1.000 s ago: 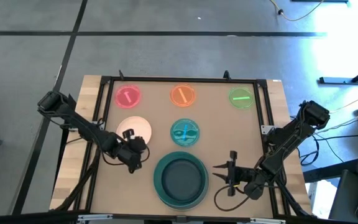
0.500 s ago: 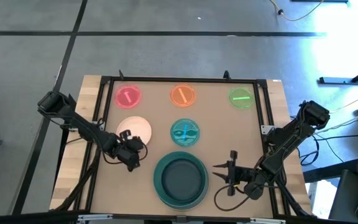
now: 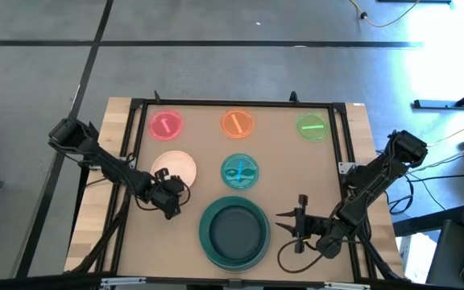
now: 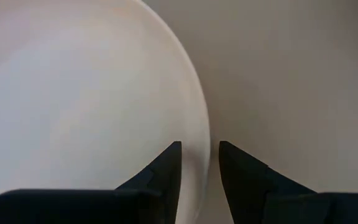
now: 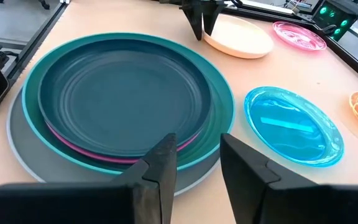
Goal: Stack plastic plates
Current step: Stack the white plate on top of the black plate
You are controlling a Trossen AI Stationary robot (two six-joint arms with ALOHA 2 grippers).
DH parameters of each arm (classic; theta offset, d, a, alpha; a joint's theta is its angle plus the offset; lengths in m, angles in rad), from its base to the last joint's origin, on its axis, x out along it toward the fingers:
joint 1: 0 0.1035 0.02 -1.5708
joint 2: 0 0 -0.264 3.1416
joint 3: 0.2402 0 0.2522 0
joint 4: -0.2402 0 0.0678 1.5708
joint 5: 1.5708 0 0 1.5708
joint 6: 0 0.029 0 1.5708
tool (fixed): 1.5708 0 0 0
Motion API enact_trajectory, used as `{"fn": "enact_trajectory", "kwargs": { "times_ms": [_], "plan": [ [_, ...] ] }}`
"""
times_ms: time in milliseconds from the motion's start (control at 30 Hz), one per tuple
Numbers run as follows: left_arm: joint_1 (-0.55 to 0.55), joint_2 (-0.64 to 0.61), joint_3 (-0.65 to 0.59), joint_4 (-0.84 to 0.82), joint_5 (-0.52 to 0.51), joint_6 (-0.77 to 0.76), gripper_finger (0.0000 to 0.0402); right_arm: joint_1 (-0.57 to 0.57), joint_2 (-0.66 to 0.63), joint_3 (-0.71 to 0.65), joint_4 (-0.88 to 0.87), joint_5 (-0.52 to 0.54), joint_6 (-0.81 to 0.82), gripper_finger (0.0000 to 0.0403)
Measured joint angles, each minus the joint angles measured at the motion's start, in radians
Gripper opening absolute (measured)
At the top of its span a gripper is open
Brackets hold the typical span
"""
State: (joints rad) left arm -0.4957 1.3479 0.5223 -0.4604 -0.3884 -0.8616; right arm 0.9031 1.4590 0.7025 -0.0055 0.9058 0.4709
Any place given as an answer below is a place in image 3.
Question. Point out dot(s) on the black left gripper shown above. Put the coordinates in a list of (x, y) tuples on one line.
[(155, 195)]

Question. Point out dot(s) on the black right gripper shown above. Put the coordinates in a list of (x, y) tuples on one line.
[(317, 226)]

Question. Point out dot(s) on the white plastic plate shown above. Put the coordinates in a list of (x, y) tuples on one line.
[(173, 163)]

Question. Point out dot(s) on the red translucent plastic plate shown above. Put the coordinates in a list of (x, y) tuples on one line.
[(171, 131)]

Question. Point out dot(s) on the teal translucent plastic plate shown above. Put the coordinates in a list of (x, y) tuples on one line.
[(232, 163)]

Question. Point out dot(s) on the green translucent plastic plate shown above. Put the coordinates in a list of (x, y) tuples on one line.
[(312, 135)]

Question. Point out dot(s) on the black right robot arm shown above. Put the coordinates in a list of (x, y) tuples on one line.
[(369, 181)]

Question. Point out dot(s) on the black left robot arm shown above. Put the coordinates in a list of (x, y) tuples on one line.
[(111, 165)]

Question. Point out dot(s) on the tan table mat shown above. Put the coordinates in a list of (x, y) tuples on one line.
[(280, 169)]

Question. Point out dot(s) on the large teal bowl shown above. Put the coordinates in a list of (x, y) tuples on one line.
[(234, 233)]

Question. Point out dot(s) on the orange translucent plastic plate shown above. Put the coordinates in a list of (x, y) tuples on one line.
[(244, 129)]

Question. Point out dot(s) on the black floor bar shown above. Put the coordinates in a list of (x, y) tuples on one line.
[(425, 223)]

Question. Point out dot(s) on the white metal bracket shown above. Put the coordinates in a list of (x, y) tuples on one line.
[(346, 286), (123, 281)]

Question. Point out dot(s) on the black frame clamp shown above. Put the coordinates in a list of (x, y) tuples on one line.
[(294, 97), (157, 97)]

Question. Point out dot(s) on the black aluminium table frame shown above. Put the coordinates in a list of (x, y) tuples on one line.
[(236, 103)]

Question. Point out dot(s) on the black desk frame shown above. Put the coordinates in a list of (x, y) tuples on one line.
[(437, 104)]

